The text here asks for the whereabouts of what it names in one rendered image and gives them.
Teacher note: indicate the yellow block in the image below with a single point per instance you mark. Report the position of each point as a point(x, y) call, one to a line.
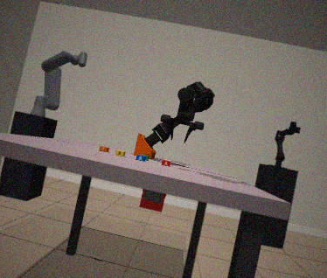
point(120, 153)

